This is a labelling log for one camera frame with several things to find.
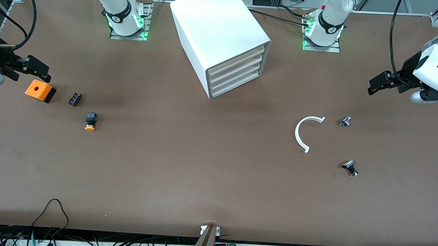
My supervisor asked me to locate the white curved plastic arc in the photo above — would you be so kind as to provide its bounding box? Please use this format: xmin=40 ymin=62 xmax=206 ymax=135
xmin=294 ymin=115 xmax=326 ymax=154

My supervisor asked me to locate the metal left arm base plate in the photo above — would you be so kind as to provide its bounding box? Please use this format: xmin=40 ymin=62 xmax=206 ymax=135
xmin=302 ymin=11 xmax=343 ymax=53

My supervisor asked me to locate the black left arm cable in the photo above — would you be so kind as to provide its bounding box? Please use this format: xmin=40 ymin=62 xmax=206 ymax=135
xmin=388 ymin=0 xmax=426 ymax=87

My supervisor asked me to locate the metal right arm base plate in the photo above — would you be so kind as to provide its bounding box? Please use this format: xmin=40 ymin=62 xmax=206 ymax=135
xmin=109 ymin=0 xmax=153 ymax=41

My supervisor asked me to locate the wooden post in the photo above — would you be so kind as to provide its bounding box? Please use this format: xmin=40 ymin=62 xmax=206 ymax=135
xmin=191 ymin=225 xmax=218 ymax=246

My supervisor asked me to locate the white post bracket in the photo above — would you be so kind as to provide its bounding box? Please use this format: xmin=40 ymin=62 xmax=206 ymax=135
xmin=200 ymin=225 xmax=221 ymax=236

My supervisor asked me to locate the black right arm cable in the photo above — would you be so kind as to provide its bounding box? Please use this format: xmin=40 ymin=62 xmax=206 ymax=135
xmin=0 ymin=0 xmax=38 ymax=51

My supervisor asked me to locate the black looped table-edge cable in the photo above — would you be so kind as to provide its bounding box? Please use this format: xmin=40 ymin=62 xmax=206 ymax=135
xmin=30 ymin=198 xmax=70 ymax=239

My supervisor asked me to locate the yellow push button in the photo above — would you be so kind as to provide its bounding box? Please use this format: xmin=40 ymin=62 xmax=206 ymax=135
xmin=84 ymin=112 xmax=98 ymax=132

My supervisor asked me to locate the orange button box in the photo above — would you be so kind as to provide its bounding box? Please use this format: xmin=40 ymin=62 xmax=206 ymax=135
xmin=24 ymin=79 xmax=57 ymax=104

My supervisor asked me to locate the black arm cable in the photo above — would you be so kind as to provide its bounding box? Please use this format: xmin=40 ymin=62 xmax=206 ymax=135
xmin=0 ymin=0 xmax=38 ymax=51
xmin=388 ymin=0 xmax=426 ymax=87

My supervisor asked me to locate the black cable on table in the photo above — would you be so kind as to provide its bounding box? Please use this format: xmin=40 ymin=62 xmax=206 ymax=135
xmin=277 ymin=4 xmax=313 ymax=18
xmin=248 ymin=8 xmax=311 ymax=28

